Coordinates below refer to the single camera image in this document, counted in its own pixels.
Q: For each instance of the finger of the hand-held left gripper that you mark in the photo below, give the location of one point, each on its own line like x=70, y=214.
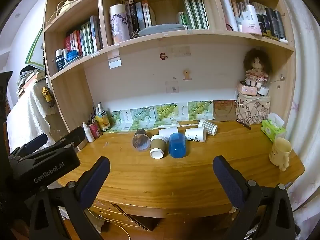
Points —
x=32, y=145
x=75, y=135

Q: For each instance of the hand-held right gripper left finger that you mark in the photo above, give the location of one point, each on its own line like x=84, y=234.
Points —
x=96, y=182

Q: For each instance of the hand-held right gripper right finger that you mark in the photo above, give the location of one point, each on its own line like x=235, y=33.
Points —
x=228, y=183

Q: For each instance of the leaf print paper cup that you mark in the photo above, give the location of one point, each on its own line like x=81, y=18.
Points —
x=196, y=135

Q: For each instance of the checked paper cup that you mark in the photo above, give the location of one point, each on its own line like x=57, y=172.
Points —
x=209, y=126

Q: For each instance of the clear plastic cup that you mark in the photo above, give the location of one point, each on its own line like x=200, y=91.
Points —
x=140, y=143

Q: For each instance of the blue plastic cup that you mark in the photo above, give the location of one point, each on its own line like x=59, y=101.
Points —
x=177, y=147

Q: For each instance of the brown sleeved paper cup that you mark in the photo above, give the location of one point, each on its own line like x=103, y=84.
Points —
x=157, y=147

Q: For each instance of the plain white paper cup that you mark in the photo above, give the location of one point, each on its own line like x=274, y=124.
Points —
x=170, y=131

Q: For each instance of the white spray bottle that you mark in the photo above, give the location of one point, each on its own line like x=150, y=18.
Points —
x=88, y=133

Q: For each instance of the red tube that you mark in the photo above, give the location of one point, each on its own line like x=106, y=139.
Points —
x=95, y=130

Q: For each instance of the white knitted cloth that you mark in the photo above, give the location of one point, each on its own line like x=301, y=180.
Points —
x=27, y=115

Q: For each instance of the yellow bottle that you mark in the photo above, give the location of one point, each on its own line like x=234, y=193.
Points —
x=103, y=121

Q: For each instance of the wooden bookshelf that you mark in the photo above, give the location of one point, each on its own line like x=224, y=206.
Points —
x=72, y=97

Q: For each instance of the yellow hanging toy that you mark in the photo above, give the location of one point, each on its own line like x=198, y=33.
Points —
x=46, y=94

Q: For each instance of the wooden desk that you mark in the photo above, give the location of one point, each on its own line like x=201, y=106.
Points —
x=155, y=180

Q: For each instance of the pale yellow mug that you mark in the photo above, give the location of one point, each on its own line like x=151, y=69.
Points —
x=279, y=152

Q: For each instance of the brown pen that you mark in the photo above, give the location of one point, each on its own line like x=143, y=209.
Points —
x=245, y=125

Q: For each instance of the pile of books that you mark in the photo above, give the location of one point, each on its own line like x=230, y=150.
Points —
x=28, y=78

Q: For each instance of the green tissue pack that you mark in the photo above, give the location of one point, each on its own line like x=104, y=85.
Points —
x=272, y=129

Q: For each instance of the brown print card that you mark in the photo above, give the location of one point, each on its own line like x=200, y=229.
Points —
x=225, y=110

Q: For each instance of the block print box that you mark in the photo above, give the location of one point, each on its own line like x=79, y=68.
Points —
x=252, y=111

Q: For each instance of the dark glass bottle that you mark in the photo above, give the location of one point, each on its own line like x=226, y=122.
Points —
x=60, y=60

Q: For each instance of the blue jar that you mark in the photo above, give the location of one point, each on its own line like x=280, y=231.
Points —
x=73, y=56

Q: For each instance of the small white bottle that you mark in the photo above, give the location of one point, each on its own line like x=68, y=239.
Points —
x=65, y=55

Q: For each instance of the hanging paper tag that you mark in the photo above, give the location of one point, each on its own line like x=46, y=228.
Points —
x=114, y=60

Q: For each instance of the folded leaf print card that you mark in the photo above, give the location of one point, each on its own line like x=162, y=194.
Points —
x=162, y=113

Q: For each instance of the green framed picture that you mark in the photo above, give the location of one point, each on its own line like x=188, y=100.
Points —
x=35, y=50

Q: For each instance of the pink box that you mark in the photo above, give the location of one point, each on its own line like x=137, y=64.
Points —
x=247, y=89

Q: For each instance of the white round device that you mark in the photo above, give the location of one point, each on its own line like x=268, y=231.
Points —
x=264, y=91

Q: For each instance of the row of red green books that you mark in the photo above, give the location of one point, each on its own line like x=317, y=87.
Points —
x=86, y=37

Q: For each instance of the wooden clip hook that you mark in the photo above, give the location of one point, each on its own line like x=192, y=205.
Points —
x=187, y=75

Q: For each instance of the floral print cylinder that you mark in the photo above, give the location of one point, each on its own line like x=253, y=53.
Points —
x=119, y=25

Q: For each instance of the red sticker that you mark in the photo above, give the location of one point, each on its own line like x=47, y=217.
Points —
x=163, y=56

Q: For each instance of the rag doll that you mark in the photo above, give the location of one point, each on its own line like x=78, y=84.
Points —
x=257, y=66

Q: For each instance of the white curtain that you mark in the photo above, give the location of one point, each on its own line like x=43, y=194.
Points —
x=303, y=80

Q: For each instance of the pale yellow bag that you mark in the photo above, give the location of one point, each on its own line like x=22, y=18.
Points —
x=63, y=7

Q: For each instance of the row of dark books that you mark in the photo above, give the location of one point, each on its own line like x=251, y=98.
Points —
x=136, y=17

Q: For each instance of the white green box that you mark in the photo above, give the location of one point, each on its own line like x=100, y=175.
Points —
x=182, y=20

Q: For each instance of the row of grey black books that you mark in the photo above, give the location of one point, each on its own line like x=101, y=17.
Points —
x=271, y=22

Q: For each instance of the white paper roll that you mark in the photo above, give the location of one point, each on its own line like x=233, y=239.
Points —
x=228, y=12

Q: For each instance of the clear wall hook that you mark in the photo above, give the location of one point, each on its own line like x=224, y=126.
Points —
x=171, y=87

